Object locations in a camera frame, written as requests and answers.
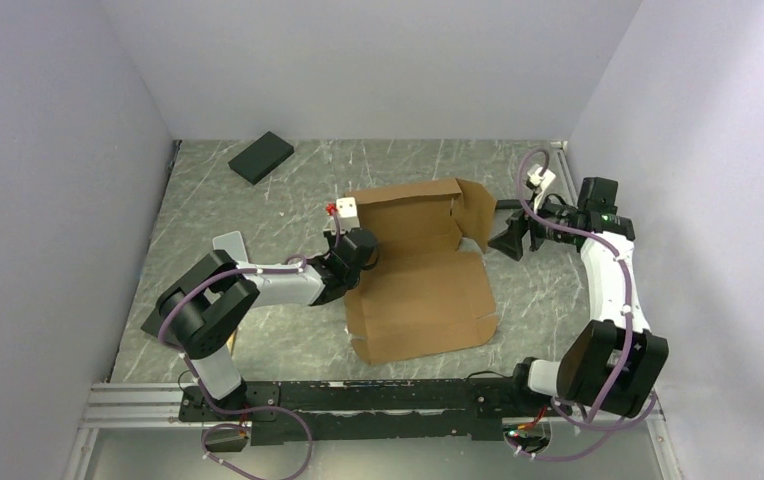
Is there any brown cardboard box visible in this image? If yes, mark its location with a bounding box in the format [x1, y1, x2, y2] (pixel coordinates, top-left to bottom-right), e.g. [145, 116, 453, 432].
[344, 178, 499, 365]

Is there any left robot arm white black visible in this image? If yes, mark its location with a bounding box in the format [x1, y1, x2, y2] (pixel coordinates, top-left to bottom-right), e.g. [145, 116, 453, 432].
[142, 228, 378, 420]

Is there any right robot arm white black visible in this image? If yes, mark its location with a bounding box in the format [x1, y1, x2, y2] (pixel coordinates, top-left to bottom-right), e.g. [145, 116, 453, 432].
[489, 174, 669, 418]

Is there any black flat box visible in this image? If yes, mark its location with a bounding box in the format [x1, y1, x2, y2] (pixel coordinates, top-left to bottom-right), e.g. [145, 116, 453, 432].
[228, 131, 295, 185]

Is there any black foam tube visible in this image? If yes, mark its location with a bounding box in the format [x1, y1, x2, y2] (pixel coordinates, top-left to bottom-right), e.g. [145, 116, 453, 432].
[494, 199, 523, 212]

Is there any clear plastic lid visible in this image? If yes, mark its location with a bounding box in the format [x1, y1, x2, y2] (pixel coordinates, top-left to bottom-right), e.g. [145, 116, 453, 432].
[212, 231, 249, 263]

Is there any black triangular plate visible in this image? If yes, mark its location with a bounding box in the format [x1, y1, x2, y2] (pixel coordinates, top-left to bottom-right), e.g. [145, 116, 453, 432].
[140, 308, 180, 347]

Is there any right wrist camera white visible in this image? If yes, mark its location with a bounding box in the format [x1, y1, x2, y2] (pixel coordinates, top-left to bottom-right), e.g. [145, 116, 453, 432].
[524, 165, 556, 212]

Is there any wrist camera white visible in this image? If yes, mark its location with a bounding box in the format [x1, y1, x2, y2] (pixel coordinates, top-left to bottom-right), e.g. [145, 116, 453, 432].
[524, 165, 556, 212]
[325, 197, 360, 232]

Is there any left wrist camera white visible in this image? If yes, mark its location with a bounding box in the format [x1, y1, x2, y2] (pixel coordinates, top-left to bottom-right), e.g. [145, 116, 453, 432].
[325, 197, 360, 232]

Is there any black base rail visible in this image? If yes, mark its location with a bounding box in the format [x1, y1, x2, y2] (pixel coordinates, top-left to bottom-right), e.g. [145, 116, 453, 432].
[178, 377, 548, 446]

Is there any aluminium frame rail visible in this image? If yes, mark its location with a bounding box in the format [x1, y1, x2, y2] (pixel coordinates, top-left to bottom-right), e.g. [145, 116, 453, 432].
[80, 383, 183, 429]

